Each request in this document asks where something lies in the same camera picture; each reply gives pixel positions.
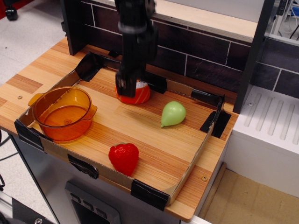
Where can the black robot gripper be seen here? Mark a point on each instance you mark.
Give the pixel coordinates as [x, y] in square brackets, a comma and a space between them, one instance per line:
[139, 47]

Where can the orange transparent plastic pot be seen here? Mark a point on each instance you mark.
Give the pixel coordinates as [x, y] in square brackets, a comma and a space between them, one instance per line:
[63, 114]

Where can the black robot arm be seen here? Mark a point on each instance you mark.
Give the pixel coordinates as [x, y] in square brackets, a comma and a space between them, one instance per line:
[135, 12]

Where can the green toy pear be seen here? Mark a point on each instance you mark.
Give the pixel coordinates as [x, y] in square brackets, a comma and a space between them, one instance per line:
[173, 113]

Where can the red toy strawberry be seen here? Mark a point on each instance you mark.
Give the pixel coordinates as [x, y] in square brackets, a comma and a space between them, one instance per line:
[124, 158]

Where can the black caster wheel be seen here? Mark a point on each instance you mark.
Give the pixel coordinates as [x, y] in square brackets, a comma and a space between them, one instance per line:
[11, 13]

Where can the grey toy oven panel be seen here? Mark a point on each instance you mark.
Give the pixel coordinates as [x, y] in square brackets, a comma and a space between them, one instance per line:
[89, 209]

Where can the white toy sink drainboard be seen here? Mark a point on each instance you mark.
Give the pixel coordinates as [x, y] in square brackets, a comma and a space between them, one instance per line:
[264, 143]

